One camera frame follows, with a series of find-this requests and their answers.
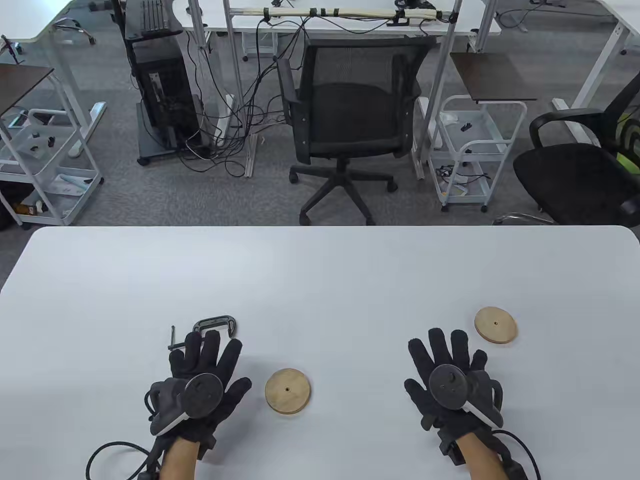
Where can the person's left hand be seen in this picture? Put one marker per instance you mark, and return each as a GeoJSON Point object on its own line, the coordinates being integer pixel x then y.
{"type": "Point", "coordinates": [220, 355]}

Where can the person's right hand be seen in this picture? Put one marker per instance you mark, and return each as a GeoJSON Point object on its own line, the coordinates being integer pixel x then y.
{"type": "Point", "coordinates": [440, 350]}

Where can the black metal clamp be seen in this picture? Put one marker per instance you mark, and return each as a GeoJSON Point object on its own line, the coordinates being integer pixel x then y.
{"type": "Point", "coordinates": [220, 319]}

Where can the round wooden disc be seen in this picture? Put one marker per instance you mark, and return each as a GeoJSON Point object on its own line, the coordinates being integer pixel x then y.
{"type": "Point", "coordinates": [287, 391]}
{"type": "Point", "coordinates": [496, 325]}

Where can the person's right forearm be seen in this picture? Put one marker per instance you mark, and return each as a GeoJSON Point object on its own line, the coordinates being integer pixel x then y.
{"type": "Point", "coordinates": [482, 460]}

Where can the person's left forearm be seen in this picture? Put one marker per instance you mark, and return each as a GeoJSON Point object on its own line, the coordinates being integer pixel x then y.
{"type": "Point", "coordinates": [177, 462]}

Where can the grey and white controller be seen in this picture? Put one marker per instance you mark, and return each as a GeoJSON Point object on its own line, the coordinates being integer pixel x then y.
{"type": "Point", "coordinates": [202, 396]}
{"type": "Point", "coordinates": [448, 381]}

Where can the black wrist sensor box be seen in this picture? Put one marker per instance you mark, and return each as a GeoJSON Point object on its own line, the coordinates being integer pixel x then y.
{"type": "Point", "coordinates": [515, 470]}
{"type": "Point", "coordinates": [147, 472]}

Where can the chrome chair base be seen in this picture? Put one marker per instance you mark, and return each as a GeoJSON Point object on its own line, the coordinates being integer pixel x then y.
{"type": "Point", "coordinates": [89, 36]}
{"type": "Point", "coordinates": [525, 216]}

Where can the black office chair green back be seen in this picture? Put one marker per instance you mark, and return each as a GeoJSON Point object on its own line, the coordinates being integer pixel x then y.
{"type": "Point", "coordinates": [570, 180]}

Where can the black computer tower on stand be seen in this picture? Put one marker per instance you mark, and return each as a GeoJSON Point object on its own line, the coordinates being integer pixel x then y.
{"type": "Point", "coordinates": [150, 147]}

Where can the small black clip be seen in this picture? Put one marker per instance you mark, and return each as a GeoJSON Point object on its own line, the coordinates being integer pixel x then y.
{"type": "Point", "coordinates": [466, 126]}

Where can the white paper sheet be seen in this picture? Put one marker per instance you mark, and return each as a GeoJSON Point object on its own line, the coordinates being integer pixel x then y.
{"type": "Point", "coordinates": [70, 184]}

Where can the white power strip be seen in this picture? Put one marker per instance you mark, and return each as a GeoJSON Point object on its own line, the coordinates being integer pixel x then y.
{"type": "Point", "coordinates": [223, 122]}

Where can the black mesh office chair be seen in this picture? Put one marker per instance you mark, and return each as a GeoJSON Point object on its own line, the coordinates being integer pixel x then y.
{"type": "Point", "coordinates": [350, 110]}

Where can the black bag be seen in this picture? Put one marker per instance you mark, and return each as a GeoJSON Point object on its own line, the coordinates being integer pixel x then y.
{"type": "Point", "coordinates": [6, 210]}

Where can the dark wood side table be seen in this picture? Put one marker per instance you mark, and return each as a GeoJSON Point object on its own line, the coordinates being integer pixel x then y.
{"type": "Point", "coordinates": [492, 77]}
{"type": "Point", "coordinates": [20, 85]}

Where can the white desk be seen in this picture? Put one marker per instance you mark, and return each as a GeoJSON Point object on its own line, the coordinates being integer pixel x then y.
{"type": "Point", "coordinates": [597, 75]}
{"type": "Point", "coordinates": [350, 26]}
{"type": "Point", "coordinates": [30, 20]}

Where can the black keyboard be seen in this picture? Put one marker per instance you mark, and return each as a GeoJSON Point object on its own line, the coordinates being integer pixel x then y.
{"type": "Point", "coordinates": [152, 15]}

